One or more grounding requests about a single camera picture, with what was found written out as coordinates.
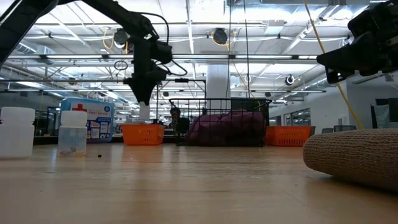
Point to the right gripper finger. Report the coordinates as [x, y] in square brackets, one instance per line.
[379, 18]
[348, 56]

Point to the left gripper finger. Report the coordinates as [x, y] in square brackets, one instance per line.
[144, 90]

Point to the white pill bottle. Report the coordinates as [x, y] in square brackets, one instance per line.
[72, 137]
[17, 137]

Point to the maroon cloth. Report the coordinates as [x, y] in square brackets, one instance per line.
[224, 127]

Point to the brown bandage roll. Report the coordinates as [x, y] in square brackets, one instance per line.
[357, 155]

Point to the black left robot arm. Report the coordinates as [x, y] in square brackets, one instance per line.
[18, 21]

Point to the orange plastic bin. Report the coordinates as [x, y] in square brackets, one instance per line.
[289, 136]
[143, 135]

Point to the person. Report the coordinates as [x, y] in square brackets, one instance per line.
[180, 124]

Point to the long ceiling light strip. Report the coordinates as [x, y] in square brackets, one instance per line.
[248, 91]
[199, 57]

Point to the blue first aid kit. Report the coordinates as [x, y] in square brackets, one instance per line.
[96, 124]

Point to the white building column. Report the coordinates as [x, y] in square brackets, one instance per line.
[218, 84]

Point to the dark equipment rack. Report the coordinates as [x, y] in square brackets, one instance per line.
[46, 123]

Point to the black perforated panel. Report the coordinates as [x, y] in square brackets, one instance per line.
[248, 104]

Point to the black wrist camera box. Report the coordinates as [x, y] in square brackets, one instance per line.
[163, 53]

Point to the black background frame rig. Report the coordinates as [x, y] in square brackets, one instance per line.
[182, 80]

